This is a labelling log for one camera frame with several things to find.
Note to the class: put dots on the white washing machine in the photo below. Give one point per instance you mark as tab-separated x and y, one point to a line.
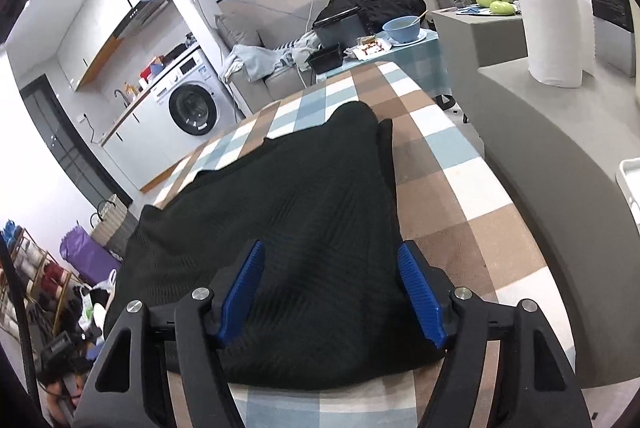
192	108

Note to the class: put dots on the black glass door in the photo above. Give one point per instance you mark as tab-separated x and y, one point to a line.
65	148

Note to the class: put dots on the white upper cabinets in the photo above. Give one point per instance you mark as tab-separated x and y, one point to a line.
100	23

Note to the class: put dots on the black faucet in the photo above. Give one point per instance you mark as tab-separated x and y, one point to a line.
120	97

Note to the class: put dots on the beige curved ledge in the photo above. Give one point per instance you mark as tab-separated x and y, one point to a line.
550	158

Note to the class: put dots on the black jacket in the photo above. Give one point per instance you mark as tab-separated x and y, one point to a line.
380	1

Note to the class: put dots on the beige side cabinet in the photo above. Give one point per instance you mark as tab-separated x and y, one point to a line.
480	38

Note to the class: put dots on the small table with checkered cloth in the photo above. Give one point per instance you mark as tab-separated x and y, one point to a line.
415	63

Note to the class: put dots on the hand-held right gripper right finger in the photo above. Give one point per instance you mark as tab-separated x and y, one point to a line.
420	293

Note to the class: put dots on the white tray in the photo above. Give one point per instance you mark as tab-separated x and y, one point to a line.
631	188

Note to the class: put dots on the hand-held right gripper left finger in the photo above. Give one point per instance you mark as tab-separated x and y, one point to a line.
242	293

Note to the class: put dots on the black plastic tray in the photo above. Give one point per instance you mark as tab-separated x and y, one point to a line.
325	58

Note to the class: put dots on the white plate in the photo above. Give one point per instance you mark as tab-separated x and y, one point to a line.
420	39

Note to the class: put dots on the green plastic toy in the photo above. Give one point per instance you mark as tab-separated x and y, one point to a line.
502	8

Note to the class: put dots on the red plastic basket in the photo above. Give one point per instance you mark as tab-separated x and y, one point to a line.
151	71

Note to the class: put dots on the wicker laundry basket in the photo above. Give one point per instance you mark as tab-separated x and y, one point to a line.
112	223

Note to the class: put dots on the purple bag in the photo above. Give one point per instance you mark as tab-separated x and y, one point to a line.
85	253

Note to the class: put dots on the food box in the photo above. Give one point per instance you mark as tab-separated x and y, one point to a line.
370	47

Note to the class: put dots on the light blue clothes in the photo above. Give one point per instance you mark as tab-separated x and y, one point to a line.
255	61

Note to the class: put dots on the wooden shoe rack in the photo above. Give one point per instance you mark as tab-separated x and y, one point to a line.
30	258

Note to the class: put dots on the grey green clothes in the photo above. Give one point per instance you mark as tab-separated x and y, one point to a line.
297	53

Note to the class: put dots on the white kitchen counter cabinet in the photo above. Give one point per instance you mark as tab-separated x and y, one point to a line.
145	143

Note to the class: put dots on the grey cushion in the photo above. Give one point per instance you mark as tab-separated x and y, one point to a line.
237	33

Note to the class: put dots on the white plastic bag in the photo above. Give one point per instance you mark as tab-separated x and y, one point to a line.
97	298

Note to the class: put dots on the range hood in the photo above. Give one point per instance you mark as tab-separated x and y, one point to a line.
145	13

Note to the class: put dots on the beige sofa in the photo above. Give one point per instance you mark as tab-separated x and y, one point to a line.
280	83

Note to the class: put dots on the white paper towel roll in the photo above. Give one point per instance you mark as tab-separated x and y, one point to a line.
550	28

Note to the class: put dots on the blue bowl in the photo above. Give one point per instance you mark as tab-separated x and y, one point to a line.
402	28

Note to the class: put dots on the packaged paper towels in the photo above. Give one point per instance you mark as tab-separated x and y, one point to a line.
607	43

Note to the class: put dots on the checkered blanket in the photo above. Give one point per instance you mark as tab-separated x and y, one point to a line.
450	208

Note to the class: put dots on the black knit sweater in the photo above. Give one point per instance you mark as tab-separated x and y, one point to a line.
310	208

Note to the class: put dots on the group of shoes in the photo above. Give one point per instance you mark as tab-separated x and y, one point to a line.
50	280

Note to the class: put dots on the grey container with black lid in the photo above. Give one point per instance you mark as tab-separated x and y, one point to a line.
342	31

